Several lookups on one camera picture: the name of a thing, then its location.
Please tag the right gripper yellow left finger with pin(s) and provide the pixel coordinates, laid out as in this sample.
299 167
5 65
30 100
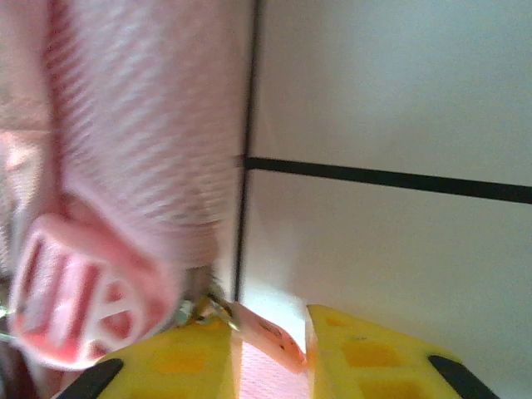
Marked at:
178 365

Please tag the pink backpack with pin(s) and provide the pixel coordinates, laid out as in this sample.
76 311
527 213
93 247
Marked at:
145 124

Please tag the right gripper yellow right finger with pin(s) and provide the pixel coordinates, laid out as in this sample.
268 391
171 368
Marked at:
374 365

